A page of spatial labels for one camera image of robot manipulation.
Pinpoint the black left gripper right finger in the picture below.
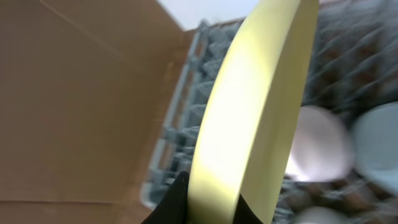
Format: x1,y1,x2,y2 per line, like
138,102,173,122
233,195,262,224

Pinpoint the yellow round plate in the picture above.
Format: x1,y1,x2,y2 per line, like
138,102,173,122
187,0,319,223

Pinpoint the grey plastic dish rack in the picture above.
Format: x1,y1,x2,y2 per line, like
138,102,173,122
140,1,397,223

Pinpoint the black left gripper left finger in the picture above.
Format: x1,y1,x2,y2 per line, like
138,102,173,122
142,171,189,224

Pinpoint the pink bowl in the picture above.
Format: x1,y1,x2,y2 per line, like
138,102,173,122
285,106,354,182

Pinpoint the light blue bowl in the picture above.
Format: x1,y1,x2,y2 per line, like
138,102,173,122
352,102,397,195

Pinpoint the brown cardboard panel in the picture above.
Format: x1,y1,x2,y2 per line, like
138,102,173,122
1,0,184,223

